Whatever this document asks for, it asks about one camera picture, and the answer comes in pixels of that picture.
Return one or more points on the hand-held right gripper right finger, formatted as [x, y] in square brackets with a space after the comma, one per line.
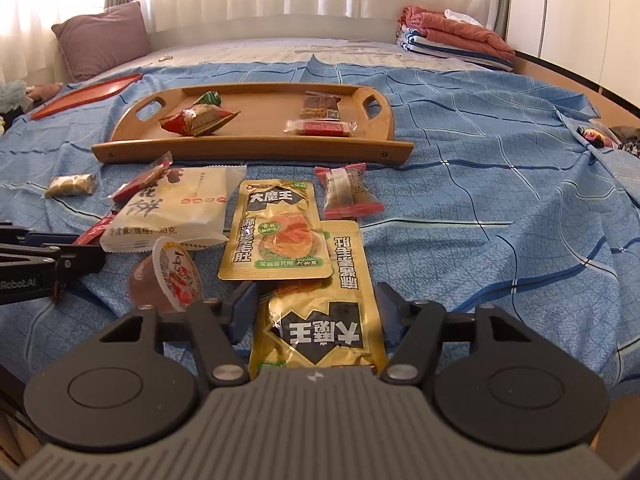
[392, 315]

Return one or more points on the wooden tray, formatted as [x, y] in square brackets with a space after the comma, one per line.
[260, 110]

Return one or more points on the red and tan snack packet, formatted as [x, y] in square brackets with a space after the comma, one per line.
[197, 120]

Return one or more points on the blue checked bedsheet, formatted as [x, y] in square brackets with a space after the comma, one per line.
[500, 210]

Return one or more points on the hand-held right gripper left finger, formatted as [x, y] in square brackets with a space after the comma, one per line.
[242, 310]

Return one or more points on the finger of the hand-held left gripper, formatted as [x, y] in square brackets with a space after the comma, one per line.
[80, 264]
[35, 236]

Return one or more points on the red clear-ended packet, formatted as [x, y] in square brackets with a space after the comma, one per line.
[320, 127]

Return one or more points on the grey headboard panel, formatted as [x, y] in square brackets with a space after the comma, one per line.
[275, 27]

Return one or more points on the brown peanut packet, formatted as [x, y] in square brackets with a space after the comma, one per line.
[320, 105]

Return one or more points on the blue white striped blanket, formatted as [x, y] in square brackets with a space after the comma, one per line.
[430, 47]

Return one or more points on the small colourful object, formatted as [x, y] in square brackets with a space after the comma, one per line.
[595, 136]

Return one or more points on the white folded cloth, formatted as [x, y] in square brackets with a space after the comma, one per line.
[460, 15]

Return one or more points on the yellow foil snack packet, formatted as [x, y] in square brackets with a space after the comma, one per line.
[320, 320]
[275, 230]

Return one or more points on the thin red stick packet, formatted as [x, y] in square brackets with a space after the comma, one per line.
[142, 180]

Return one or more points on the dark patterned cloth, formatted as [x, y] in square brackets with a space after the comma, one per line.
[627, 140]

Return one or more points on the pink-edged clear cake packet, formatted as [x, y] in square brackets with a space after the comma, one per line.
[347, 190]

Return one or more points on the wooden bed frame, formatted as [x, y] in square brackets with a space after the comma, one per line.
[575, 77]

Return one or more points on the beige mattress pad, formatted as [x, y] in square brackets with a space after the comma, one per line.
[250, 52]

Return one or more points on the small tan snack packet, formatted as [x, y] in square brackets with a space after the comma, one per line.
[70, 185]

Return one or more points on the red plastic tray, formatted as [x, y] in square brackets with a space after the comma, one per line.
[85, 95]

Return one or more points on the green pea packet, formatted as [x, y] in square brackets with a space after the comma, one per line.
[209, 98]

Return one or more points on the brown soft toy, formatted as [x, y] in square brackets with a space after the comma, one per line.
[45, 91]

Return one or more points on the folded towels stack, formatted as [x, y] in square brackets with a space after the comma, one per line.
[465, 35]

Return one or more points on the jelly cup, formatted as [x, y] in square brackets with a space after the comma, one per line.
[172, 270]

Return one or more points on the purple pillow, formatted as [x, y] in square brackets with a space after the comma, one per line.
[100, 40]

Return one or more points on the green plastic bag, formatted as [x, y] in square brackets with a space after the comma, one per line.
[12, 97]

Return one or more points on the white flower cake packet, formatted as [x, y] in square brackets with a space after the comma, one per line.
[170, 205]

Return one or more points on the white wardrobe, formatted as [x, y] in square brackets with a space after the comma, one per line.
[575, 10]

